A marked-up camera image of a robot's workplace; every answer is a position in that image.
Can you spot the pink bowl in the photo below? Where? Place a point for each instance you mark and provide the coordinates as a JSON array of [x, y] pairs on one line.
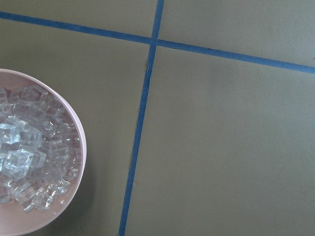
[[13, 220]]

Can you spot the clear ice cubes pile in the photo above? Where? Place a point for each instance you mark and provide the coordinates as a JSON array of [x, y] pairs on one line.
[[40, 150]]

